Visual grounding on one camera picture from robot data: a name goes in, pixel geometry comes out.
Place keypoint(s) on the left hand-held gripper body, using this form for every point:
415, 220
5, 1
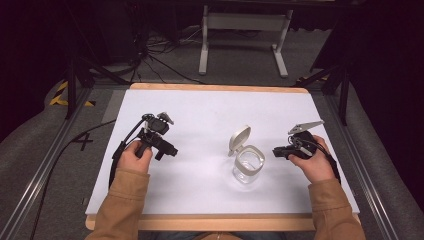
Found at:
156, 126

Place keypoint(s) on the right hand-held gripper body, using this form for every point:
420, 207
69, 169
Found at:
301, 141

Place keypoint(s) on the person's left hand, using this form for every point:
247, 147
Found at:
133, 160

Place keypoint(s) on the aluminium floor rail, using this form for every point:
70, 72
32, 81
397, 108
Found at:
361, 166
40, 173

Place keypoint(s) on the clear glass jar beige lid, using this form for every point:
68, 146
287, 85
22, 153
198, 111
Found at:
248, 161

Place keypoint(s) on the yellow black floor tape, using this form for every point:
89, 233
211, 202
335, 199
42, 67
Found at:
60, 96

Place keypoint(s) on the person's right hand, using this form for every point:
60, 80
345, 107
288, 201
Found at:
316, 166

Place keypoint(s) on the white metal table frame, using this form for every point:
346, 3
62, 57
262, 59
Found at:
245, 21

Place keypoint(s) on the black tripod stand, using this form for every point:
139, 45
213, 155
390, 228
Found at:
336, 78
75, 76

